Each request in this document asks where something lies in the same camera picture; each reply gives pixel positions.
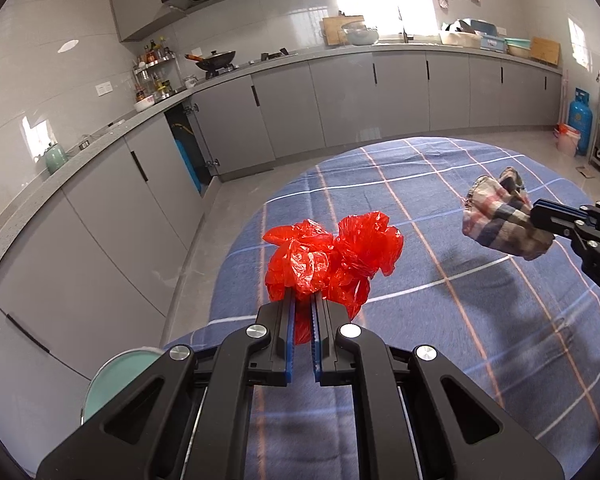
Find plaid cloth rag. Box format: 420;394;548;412
462;167;554;261

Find red plastic bag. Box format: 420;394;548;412
263;211;404;344

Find teal trash bucket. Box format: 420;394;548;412
80;347;163;424

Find white plastic bucket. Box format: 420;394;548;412
555;124;581;157

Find blue gas cylinder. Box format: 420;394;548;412
568;88;593;155

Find blue plaid tablecloth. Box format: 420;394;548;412
168;138;600;476

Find grey lower cabinets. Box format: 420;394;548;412
0;47;562;472

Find white covered bowl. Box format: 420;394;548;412
341;21;379;46

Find wooden cutting board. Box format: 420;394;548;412
321;14;364;47

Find metal spice rack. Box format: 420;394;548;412
133;36;176;102

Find black wok with lid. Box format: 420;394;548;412
185;50;236;79

